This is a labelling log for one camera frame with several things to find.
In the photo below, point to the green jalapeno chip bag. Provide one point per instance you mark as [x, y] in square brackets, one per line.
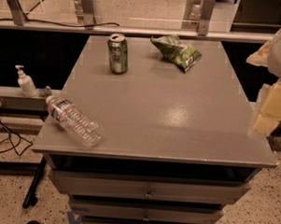
[182, 55]

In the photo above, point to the black metal stand leg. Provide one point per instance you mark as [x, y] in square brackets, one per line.
[30, 199]

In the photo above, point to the small crumpled grey object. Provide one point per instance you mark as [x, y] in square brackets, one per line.
[45, 92]

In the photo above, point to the grey drawer cabinet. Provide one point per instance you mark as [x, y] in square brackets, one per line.
[176, 147]

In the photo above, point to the green soda can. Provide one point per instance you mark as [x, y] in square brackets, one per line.
[117, 51]

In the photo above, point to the clear plastic water bottle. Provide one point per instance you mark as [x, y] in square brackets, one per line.
[87, 131]

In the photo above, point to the white pump dispenser bottle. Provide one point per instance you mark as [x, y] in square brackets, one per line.
[26, 83]

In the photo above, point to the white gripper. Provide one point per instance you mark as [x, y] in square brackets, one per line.
[270, 112]

